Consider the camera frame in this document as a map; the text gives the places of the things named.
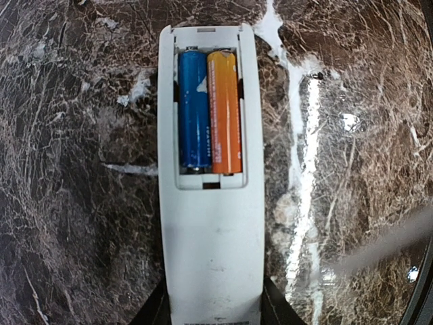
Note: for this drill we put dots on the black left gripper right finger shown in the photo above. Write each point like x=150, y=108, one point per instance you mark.
x=275, y=309

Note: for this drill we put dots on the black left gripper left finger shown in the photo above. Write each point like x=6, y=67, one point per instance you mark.
x=156, y=309

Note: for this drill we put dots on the clear handled screwdriver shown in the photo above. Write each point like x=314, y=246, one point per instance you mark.
x=416, y=229

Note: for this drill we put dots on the blue battery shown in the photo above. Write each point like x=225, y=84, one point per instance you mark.
x=194, y=112

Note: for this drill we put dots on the black front rail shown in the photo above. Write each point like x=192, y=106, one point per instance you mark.
x=419, y=309

